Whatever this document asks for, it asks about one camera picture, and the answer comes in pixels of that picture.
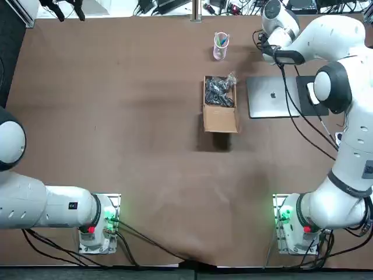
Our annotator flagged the silver laptop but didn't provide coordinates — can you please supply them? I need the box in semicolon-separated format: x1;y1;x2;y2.
246;76;301;119

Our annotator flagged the black mouse pad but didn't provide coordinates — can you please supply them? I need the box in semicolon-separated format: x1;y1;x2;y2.
295;75;330;116

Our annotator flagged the grey power adapter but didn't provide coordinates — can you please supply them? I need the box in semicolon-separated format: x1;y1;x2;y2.
156;0;191;15

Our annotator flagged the white computer mouse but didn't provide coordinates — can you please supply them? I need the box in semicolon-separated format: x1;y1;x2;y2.
305;82;321;106

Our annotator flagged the black base cable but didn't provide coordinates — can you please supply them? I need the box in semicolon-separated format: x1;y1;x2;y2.
22;229;88;267
115;218;218;268
115;229;142;267
302;198;373;268

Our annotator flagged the bag of black parts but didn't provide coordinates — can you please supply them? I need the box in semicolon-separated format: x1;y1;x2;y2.
205;71;238;108

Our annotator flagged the brown cardboard box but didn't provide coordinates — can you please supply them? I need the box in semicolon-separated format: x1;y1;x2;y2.
203;75;240;134

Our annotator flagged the aluminium frame post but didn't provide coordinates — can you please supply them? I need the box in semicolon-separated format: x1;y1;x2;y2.
189;0;203;23
16;0;40;29

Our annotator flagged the pink clear pen cup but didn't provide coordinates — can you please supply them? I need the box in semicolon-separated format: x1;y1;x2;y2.
213;31;231;61

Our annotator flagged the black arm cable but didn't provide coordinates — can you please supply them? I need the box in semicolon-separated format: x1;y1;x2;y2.
273;43;339;161
293;65;340;152

